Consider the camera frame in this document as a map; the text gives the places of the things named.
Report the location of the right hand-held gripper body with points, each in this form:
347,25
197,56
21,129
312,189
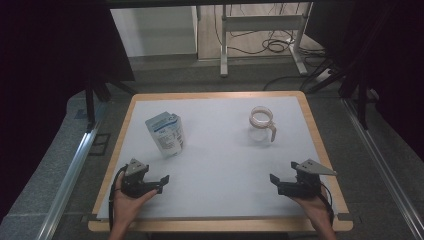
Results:
306,186

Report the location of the black curtain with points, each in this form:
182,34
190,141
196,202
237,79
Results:
393,60
43,66

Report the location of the aluminium rail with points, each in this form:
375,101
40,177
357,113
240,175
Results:
66,186
383,166

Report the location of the white and blue refill pouch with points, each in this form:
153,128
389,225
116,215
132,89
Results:
166,135

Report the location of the black floor bracket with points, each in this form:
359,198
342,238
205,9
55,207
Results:
99,144

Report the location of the white metal desk frame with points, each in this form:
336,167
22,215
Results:
263,23

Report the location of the white table mat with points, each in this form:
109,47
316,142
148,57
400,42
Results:
216,166

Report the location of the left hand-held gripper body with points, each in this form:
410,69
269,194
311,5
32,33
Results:
133,183

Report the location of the person's left hand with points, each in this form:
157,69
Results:
126,208

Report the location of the white panel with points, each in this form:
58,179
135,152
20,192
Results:
153,30

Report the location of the black tripod stand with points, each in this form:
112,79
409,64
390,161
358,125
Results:
361,100
90,103

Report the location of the person's right hand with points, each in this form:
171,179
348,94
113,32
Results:
318,211

